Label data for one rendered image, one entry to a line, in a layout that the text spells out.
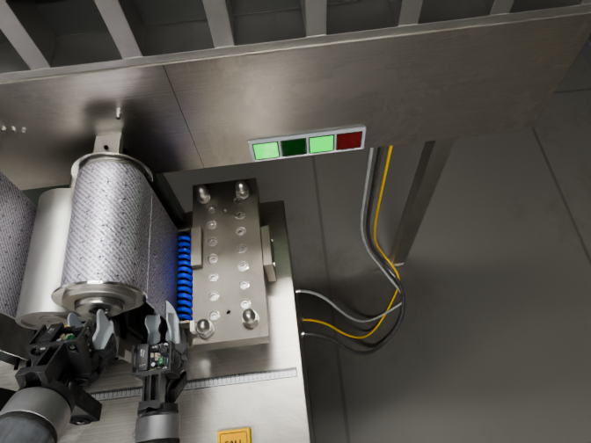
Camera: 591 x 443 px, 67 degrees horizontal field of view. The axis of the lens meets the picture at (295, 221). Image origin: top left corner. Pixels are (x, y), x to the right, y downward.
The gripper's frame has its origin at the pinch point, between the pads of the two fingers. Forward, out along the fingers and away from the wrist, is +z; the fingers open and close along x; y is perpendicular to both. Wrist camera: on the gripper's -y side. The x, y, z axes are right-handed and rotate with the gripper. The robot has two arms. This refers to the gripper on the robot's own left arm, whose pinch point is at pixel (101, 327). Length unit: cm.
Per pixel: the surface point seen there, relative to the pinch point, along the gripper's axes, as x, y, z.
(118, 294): -4.7, 6.4, -0.8
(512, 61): -78, 33, 20
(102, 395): 13.6, -28.5, 17.3
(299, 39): -39, 41, 14
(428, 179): -80, -6, 73
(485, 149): -140, -24, 164
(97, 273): -2.1, 10.1, -0.2
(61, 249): 9.1, 10.1, 12.4
